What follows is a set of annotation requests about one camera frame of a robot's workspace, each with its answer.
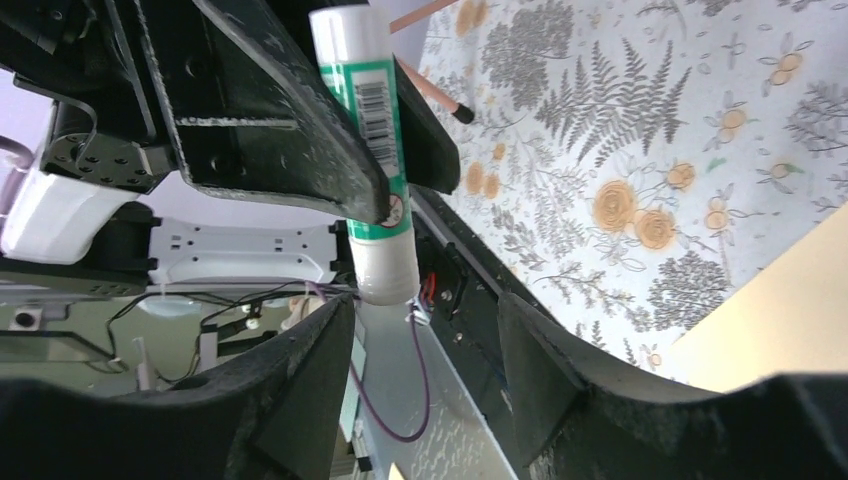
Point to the floral patterned table mat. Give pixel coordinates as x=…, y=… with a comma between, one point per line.
x=636, y=163

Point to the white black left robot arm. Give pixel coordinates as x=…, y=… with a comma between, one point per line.
x=70, y=236

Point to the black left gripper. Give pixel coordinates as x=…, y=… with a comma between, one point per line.
x=216, y=93

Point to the cream envelope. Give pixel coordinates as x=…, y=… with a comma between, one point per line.
x=791, y=318

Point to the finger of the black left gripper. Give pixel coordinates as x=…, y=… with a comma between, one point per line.
x=431, y=156

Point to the white green glue stick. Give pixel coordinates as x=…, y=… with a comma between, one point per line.
x=356, y=62

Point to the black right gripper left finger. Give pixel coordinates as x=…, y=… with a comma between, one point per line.
x=269, y=413

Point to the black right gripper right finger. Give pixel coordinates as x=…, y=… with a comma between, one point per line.
x=581, y=413

